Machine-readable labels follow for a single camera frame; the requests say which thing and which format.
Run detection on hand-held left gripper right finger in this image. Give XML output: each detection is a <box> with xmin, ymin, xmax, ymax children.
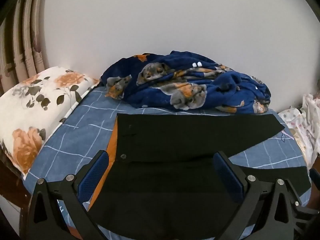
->
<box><xmin>212</xmin><ymin>151</ymin><xmax>304</xmax><ymax>240</ymax></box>

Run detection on white floral pillow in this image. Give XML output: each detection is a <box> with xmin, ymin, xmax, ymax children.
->
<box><xmin>0</xmin><ymin>66</ymin><xmax>100</xmax><ymax>177</ymax></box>

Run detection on beige floral curtain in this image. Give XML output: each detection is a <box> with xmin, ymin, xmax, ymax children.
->
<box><xmin>0</xmin><ymin>0</ymin><xmax>50</xmax><ymax>95</ymax></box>

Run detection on wooden bed frame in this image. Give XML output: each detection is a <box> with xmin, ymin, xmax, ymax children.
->
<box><xmin>0</xmin><ymin>152</ymin><xmax>33</xmax><ymax>210</ymax></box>

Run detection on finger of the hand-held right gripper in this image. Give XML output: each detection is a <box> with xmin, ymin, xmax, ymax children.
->
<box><xmin>309</xmin><ymin>167</ymin><xmax>320</xmax><ymax>190</ymax></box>

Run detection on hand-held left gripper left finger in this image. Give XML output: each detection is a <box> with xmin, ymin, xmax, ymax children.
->
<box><xmin>29</xmin><ymin>150</ymin><xmax>110</xmax><ymax>240</ymax></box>

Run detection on blue checked bed sheet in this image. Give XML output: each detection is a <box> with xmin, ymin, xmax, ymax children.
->
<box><xmin>22</xmin><ymin>85</ymin><xmax>312</xmax><ymax>240</ymax></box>

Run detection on black pants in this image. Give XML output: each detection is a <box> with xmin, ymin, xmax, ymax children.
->
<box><xmin>87</xmin><ymin>113</ymin><xmax>312</xmax><ymax>240</ymax></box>

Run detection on blue animal print blanket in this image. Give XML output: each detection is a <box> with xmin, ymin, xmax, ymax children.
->
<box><xmin>100</xmin><ymin>51</ymin><xmax>272</xmax><ymax>114</ymax></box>

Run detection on white dotted cloth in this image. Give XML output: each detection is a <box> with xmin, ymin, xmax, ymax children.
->
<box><xmin>277</xmin><ymin>92</ymin><xmax>320</xmax><ymax>165</ymax></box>

